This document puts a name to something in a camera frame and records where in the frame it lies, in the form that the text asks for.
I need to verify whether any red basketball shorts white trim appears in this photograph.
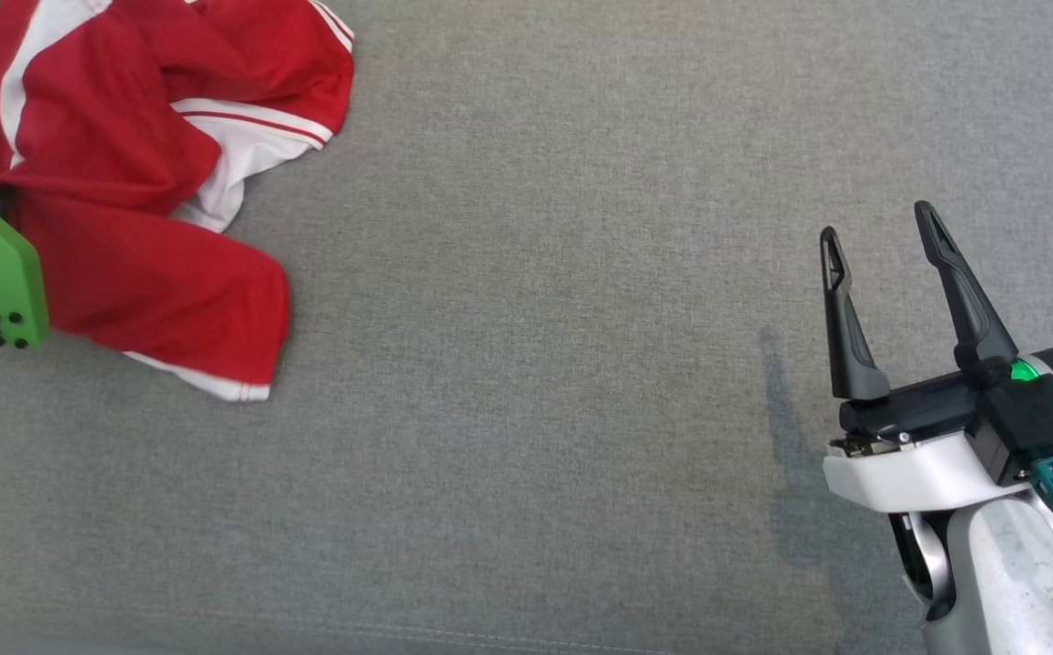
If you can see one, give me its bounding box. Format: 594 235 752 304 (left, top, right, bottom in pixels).
0 0 292 403

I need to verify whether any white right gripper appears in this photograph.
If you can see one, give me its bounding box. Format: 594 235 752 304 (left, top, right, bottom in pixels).
820 200 1037 515

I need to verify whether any red and white t-shirt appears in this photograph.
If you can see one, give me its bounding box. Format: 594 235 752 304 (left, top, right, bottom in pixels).
107 0 356 234

